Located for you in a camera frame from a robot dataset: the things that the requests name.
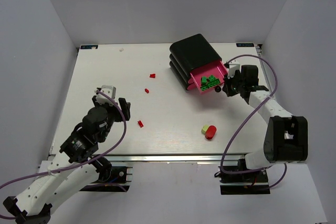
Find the red round lego block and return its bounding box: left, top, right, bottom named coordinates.
left=205, top=125, right=217, bottom=140

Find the pink drawer with black knob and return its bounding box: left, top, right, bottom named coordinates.
left=188, top=60, right=228, bottom=94

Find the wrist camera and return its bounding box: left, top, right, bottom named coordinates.
left=227, top=60, right=240, bottom=79
left=96, top=85, right=116, bottom=106

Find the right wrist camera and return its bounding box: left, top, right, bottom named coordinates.
left=227, top=60, right=240, bottom=79

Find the green long lego plate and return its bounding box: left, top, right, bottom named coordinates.
left=207, top=79, right=220, bottom=88
left=201, top=85, right=209, bottom=91

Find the green square lego brick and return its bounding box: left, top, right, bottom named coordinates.
left=201, top=76, right=207, bottom=86

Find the black drawer cabinet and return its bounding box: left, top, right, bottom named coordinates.
left=170, top=34, right=222, bottom=90

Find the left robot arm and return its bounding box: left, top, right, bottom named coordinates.
left=3, top=92, right=131, bottom=223

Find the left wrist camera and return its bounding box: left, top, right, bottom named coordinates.
left=96, top=85, right=116, bottom=106

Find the green lego brick in drawer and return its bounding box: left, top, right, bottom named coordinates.
left=207, top=75, right=217, bottom=82

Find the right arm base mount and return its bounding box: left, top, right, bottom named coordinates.
left=214, top=155, right=270, bottom=195

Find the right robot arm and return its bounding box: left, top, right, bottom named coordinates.
left=223, top=65, right=308, bottom=170

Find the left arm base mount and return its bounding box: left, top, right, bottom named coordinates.
left=80, top=156, right=133, bottom=193

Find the red sloped lego piece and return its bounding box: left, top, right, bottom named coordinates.
left=138, top=121, right=144, bottom=128

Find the pale yellow small lego brick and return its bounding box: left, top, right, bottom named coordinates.
left=201, top=125, right=209, bottom=134

